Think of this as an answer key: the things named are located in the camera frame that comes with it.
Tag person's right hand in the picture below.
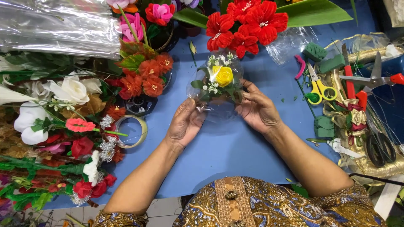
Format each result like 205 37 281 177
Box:
234 79 283 135

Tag red handled knife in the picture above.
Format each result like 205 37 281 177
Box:
342 44 356 99

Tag large green leaf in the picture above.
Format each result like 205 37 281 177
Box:
172 0 354 29

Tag gold trimmed basket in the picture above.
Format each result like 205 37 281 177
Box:
322 33 404 178

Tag pink and red flower pot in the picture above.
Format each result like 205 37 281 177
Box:
107 0 206 52

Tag black handled scissors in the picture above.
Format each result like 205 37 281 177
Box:
366 109 396 168

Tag orange artificial flower bunch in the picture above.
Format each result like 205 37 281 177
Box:
106 40 174 100

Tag person's patterned batik garment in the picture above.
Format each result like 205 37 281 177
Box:
93 176 388 227

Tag person's left hand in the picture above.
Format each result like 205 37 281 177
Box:
165 97 207 149

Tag gold and red ribbon flowers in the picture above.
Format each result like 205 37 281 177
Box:
331 98 368 145

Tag crumpled clear plastic piece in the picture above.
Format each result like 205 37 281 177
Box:
266 26 319 66

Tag pink plastic strip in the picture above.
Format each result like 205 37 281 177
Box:
294 54 306 80

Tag red artificial flower bouquet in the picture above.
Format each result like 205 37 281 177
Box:
206 0 289 59

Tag blue paper sheet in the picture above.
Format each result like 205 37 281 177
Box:
43 0 379 210

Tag black plastic holder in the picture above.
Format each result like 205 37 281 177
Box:
124 95 158 117

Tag yellow rose posy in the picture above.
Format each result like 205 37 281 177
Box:
186 52 245 122

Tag yellow handled scissors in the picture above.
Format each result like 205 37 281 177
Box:
306 62 338 105

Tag green floral foam block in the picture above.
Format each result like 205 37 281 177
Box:
314 116 335 139
318 54 346 74
303 42 328 62

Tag white paper scrap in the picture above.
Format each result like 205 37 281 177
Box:
327 138 366 159

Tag clear cellophane sheets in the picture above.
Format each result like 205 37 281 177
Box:
0 0 122 60

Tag clear tape roll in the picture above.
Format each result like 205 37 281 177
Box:
115 115 148 149

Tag heap of mixed artificial flowers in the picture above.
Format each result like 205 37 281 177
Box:
0 52 128 221

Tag large red handled shears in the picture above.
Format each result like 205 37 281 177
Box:
339 51 404 111

